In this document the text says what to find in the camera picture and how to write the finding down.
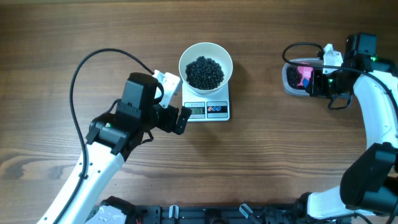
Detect white round bowl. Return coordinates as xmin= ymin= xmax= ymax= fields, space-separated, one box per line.
xmin=178 ymin=42 xmax=233 ymax=95

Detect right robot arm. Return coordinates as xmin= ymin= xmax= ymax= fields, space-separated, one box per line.
xmin=286 ymin=32 xmax=397 ymax=223

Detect black beans in bowl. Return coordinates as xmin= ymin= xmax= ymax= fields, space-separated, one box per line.
xmin=185 ymin=56 xmax=224 ymax=90

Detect black beans pile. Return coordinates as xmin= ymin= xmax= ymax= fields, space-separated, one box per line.
xmin=286 ymin=67 xmax=302 ymax=89

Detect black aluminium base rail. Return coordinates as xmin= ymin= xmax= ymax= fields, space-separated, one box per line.
xmin=83 ymin=203 xmax=352 ymax=224

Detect clear plastic container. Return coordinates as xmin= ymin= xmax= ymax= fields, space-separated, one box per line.
xmin=282 ymin=58 xmax=323 ymax=96

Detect white digital kitchen scale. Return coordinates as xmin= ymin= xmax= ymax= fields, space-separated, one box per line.
xmin=182 ymin=83 xmax=230 ymax=122

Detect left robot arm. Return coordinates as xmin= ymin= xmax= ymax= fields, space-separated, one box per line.
xmin=39 ymin=71 xmax=191 ymax=223

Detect left black camera cable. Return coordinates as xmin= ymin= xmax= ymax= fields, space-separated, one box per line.
xmin=52 ymin=47 xmax=155 ymax=224

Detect pink scoop blue handle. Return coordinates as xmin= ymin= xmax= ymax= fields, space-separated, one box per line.
xmin=297 ymin=66 xmax=314 ymax=88

